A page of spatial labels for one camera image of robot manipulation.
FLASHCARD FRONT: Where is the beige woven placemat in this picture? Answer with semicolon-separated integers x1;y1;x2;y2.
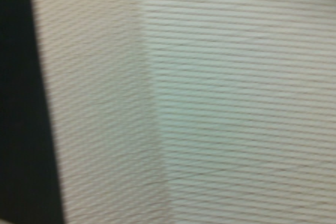
33;0;336;224

